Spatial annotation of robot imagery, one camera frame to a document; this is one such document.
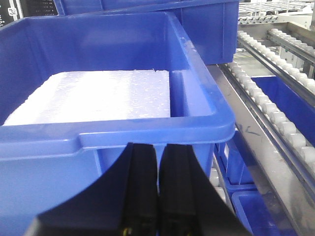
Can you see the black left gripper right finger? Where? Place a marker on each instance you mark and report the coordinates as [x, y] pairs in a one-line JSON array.
[[189, 203]]

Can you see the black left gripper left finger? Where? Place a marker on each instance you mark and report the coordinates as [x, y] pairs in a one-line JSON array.
[[122, 202]]

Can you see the blue bin with foam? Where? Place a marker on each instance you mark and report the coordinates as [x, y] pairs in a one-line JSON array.
[[44, 165]]

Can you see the blue bin lower shelf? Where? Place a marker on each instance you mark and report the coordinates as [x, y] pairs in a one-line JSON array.
[[296, 109]]

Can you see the large blue plastic bin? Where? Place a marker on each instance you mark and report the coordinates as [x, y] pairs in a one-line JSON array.
[[210, 24]]

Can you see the white foam sheet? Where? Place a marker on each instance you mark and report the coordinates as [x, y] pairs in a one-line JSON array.
[[82, 96]]

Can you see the white roller track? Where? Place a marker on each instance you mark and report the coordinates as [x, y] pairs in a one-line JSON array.
[[291, 55], [279, 120]]

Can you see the far right white roller track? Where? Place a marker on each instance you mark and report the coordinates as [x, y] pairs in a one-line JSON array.
[[291, 55]]

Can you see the stainless steel shelf frame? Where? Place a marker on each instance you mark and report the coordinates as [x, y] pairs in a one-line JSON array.
[[278, 172]]

